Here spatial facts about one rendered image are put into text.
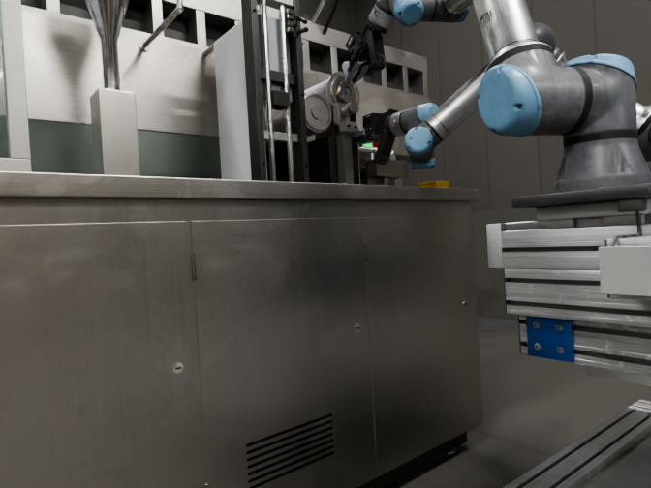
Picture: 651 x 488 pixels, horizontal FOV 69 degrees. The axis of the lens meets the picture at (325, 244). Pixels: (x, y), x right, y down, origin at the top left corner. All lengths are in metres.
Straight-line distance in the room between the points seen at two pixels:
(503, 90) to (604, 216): 0.27
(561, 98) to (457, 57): 3.30
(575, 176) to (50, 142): 1.33
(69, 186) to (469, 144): 3.37
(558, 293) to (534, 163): 2.74
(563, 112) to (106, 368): 0.91
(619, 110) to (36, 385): 1.08
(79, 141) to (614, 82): 1.35
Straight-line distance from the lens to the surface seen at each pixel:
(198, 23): 1.87
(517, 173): 3.72
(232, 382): 1.09
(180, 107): 1.73
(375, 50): 1.58
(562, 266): 0.95
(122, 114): 1.37
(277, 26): 1.47
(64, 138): 1.60
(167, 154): 1.67
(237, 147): 1.54
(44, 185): 0.93
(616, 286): 0.79
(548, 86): 0.89
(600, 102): 0.94
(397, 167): 1.76
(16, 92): 1.02
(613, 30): 3.60
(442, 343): 1.57
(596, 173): 0.92
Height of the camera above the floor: 0.76
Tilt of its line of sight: 1 degrees down
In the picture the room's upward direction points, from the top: 3 degrees counter-clockwise
